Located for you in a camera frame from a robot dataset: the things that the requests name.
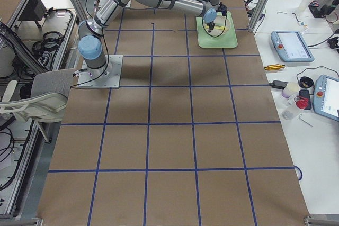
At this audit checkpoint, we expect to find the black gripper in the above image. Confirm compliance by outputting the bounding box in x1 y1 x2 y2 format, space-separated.
207 21 215 32

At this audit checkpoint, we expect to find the yellow plastic fork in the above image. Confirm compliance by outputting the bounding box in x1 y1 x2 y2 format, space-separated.
213 26 229 31

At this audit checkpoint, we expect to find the white round plate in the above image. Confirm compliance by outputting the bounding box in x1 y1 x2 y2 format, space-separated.
203 15 231 37

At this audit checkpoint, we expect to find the light green plastic tray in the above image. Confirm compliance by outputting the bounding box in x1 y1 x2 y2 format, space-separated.
196 11 238 48

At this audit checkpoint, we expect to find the upper blue teach pendant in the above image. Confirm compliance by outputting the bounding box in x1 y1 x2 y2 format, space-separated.
271 31 314 62

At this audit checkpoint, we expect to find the blue teach pendant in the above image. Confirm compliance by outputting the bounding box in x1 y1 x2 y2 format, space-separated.
271 31 314 62
313 75 339 121

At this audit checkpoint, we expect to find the black power adapter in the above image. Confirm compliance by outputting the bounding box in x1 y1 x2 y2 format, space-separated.
269 80 288 90

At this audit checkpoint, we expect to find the white plastic cup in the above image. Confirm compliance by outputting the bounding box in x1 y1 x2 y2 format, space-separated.
281 82 300 98

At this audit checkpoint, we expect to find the black round dish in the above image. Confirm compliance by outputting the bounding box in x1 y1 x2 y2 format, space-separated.
298 76 314 89

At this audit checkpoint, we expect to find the black smartphone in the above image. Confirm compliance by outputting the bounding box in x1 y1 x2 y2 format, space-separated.
299 89 313 111

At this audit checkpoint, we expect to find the clear plastic cup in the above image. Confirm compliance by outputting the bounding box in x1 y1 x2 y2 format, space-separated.
282 104 296 120

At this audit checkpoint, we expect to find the red round cap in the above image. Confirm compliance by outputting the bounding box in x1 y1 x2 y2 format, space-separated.
295 96 309 110

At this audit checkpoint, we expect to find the metal allen key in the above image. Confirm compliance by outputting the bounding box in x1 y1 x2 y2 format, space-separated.
299 114 313 127

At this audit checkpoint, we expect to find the lower blue teach pendant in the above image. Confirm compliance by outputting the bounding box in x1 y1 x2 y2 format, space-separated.
313 75 339 121

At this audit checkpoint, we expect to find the grey white office chair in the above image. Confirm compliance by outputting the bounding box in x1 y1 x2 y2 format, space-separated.
1 68 75 143

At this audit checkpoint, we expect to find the black camera cable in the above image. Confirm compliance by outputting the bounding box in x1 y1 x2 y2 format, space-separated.
202 11 229 38

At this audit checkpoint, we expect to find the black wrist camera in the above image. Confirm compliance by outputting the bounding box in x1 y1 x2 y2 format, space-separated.
217 2 227 17

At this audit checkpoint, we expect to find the aluminium frame post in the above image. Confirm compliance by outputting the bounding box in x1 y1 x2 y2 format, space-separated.
247 0 282 33

